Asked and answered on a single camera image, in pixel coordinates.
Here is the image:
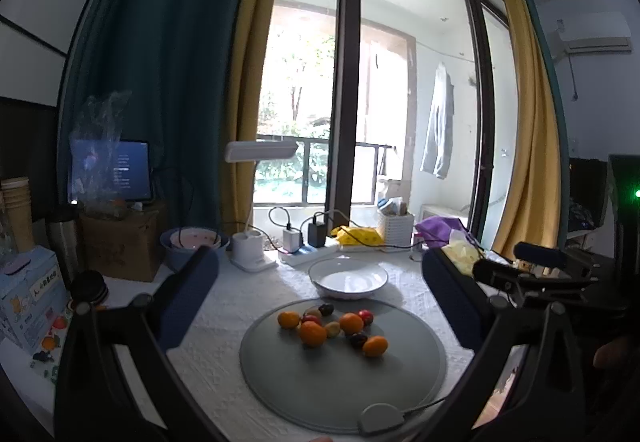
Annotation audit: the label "red cherry tomato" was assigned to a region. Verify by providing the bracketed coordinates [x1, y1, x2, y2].
[357, 310, 374, 328]
[300, 314, 322, 326]

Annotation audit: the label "yellowish small fruit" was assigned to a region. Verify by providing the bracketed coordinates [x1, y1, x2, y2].
[324, 322, 342, 338]

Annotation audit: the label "dark cherry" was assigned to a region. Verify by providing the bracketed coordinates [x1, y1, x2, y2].
[318, 303, 334, 318]
[346, 332, 368, 351]

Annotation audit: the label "small orange mandarin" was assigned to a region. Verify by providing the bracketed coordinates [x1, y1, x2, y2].
[277, 311, 300, 330]

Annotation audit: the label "large orange with stem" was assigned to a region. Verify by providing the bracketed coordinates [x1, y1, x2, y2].
[298, 321, 328, 348]

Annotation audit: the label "brownish small fruit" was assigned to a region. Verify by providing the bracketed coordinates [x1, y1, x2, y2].
[304, 308, 322, 320]

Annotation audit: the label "yellow curtain right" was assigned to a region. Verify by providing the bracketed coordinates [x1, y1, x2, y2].
[494, 0, 561, 258]

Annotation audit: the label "yellow curtain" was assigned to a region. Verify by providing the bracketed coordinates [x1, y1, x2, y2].
[220, 0, 274, 235]
[494, 0, 561, 258]

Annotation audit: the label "tissue pack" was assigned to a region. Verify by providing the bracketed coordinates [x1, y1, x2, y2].
[442, 230, 482, 276]

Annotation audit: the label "purple cloth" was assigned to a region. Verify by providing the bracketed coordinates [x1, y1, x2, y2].
[414, 216, 471, 248]

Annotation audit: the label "blue printed carton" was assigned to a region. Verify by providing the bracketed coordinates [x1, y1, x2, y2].
[0, 246, 67, 354]

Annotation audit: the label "cardboard box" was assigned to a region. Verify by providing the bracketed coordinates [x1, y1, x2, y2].
[80, 202, 167, 283]

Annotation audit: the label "white perforated basket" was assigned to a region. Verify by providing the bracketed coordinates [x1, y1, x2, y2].
[376, 212, 414, 251]

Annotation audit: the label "hanging white shirt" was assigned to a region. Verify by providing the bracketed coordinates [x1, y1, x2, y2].
[421, 63, 454, 180]

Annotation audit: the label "blue bowl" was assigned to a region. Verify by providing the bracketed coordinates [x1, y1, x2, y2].
[160, 228, 230, 272]

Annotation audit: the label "white textured tablecloth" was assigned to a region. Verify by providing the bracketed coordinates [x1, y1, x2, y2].
[0, 240, 532, 442]

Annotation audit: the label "pink inner bowl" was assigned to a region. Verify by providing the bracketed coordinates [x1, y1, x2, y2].
[169, 228, 221, 250]

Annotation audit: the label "white plate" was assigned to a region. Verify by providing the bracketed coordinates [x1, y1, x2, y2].
[308, 257, 388, 300]

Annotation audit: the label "round grey-green mat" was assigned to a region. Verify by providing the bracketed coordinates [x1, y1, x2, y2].
[240, 299, 447, 436]

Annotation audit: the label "white desk lamp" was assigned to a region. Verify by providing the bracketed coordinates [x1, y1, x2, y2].
[224, 140, 297, 273]

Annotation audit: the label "white power strip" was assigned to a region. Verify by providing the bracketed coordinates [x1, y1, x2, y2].
[279, 238, 340, 266]

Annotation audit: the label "black charger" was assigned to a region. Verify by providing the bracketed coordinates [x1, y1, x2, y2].
[307, 217, 328, 248]

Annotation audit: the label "monitor screen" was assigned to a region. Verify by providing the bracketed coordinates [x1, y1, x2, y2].
[68, 139, 153, 202]

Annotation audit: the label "stacked paper cups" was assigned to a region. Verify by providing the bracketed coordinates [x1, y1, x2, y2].
[1, 178, 35, 254]

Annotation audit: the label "white charger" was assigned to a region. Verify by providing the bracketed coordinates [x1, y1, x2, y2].
[282, 228, 302, 254]

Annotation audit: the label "air conditioner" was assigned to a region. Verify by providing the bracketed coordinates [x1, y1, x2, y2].
[547, 12, 632, 56]

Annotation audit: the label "teal curtain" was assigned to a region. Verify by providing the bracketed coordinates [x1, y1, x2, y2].
[56, 0, 240, 228]

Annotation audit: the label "yellow curtain left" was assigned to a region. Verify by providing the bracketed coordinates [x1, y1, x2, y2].
[220, 0, 274, 235]

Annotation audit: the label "black cable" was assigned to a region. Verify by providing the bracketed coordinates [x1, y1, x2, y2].
[299, 208, 436, 254]

